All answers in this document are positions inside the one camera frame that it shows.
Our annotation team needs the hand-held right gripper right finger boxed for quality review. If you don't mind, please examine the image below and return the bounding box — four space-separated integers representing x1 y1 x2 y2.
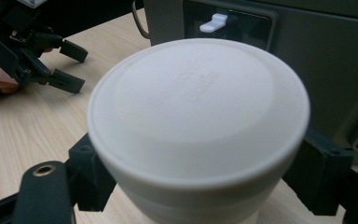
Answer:
282 127 354 217

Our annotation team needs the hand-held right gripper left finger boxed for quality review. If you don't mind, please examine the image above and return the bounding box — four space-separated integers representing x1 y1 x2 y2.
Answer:
68 133 117 213

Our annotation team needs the white cup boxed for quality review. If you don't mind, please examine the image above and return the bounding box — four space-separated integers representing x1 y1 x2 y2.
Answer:
87 37 311 224

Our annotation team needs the grey dispenser appliance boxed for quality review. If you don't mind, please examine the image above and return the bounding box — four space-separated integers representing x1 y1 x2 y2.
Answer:
143 0 358 166

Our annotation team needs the white dispenser lever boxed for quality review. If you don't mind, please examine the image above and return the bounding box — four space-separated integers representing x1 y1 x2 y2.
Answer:
199 12 229 34

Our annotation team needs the grey cable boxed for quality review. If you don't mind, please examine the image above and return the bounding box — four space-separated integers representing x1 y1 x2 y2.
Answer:
131 0 151 40

